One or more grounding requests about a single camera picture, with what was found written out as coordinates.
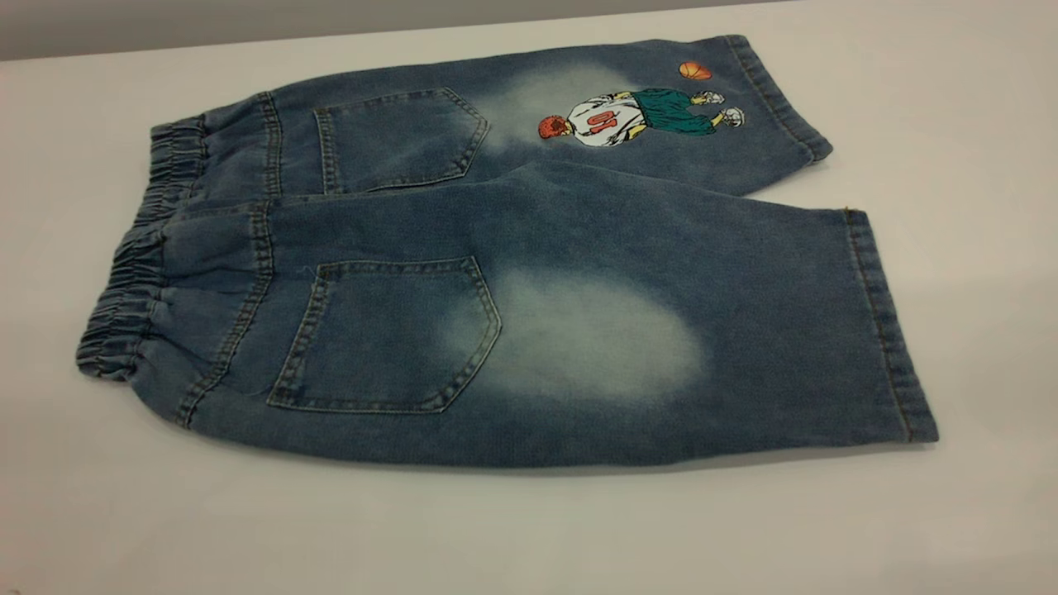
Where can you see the blue denim shorts with print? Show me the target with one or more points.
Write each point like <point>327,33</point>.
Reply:
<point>579,248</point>

